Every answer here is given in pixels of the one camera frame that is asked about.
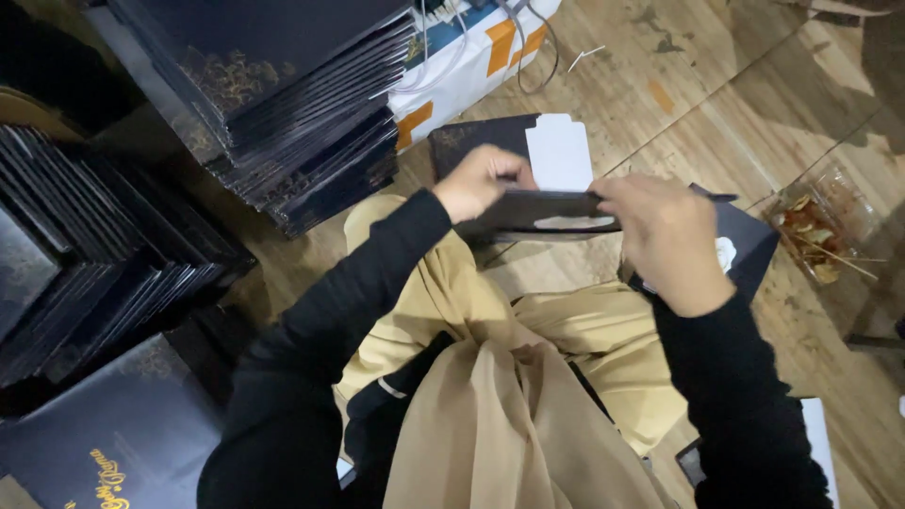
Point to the white paper sheet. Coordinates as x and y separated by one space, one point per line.
820 445

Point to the black card with gold print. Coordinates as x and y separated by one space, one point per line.
106 438

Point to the tall stack of black cards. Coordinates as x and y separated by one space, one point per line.
297 99

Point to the beige headscarf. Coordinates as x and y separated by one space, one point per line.
509 431

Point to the person's left fingers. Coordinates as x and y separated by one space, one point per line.
512 168

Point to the white plastic scrap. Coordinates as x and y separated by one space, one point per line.
583 58

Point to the black card with white flap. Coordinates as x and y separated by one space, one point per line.
558 148

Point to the small black card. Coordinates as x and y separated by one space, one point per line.
689 463

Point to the clear plastic food container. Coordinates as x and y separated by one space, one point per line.
824 226

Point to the person's left hand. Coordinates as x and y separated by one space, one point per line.
472 185

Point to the black card box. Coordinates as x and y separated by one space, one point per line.
544 212

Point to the person's right hand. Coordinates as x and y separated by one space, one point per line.
668 240

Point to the black flat gift box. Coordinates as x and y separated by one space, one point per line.
749 237

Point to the wooden skewer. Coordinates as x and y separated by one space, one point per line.
841 259

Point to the slanted row of black cards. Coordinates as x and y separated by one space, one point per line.
92 268

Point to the beige dress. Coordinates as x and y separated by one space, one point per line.
608 332

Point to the person's right fingers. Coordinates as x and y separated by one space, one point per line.
612 199

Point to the white and orange carton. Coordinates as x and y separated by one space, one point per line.
463 67

